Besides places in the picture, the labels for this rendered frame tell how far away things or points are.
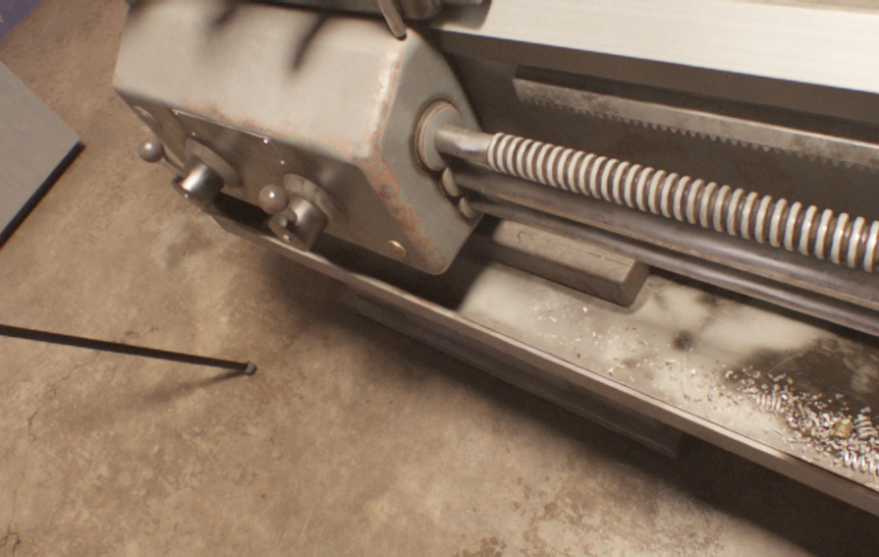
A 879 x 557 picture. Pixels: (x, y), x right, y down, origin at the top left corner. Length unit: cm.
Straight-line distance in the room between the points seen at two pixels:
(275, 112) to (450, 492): 81
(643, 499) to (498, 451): 28
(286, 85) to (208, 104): 14
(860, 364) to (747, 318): 13
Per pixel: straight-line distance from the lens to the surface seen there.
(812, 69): 63
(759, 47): 64
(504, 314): 104
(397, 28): 77
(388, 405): 153
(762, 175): 76
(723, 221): 68
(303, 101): 84
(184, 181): 108
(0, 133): 265
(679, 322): 99
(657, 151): 79
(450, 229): 90
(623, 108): 73
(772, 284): 76
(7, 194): 268
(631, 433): 133
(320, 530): 150
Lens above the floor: 126
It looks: 50 degrees down
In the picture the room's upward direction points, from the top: 33 degrees counter-clockwise
